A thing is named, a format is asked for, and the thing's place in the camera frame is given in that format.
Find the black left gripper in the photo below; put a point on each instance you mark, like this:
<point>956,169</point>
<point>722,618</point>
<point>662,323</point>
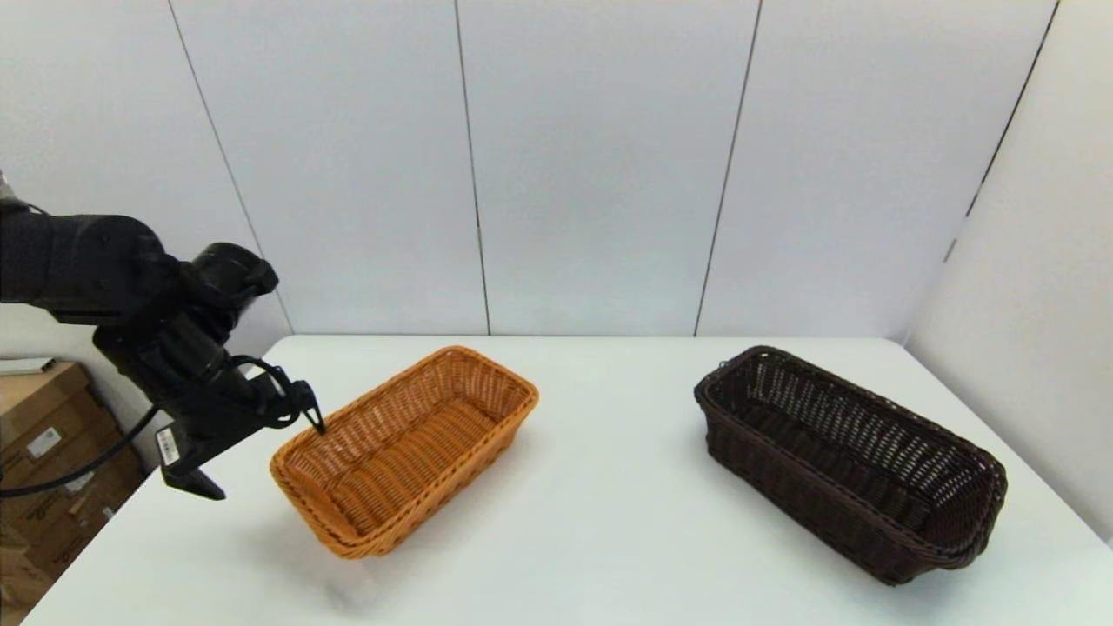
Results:
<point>217,422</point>

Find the orange wicker basket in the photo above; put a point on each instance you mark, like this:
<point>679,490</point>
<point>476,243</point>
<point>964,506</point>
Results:
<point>409,452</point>

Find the dark brown wicker basket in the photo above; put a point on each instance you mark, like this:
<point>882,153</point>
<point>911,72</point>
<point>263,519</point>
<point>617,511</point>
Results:
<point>835,452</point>

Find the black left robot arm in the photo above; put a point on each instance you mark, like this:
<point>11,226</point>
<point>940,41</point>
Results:
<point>96,265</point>

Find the cardboard box with white label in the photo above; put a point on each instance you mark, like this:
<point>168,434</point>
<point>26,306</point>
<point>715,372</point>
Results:
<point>78,430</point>
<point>104,500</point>

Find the brown cardboard box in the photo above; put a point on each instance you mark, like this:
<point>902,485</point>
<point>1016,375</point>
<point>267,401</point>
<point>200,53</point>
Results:
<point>35,391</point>
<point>17,574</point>

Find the dark wall fixture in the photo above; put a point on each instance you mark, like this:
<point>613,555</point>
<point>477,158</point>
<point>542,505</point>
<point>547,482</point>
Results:
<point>3,187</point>

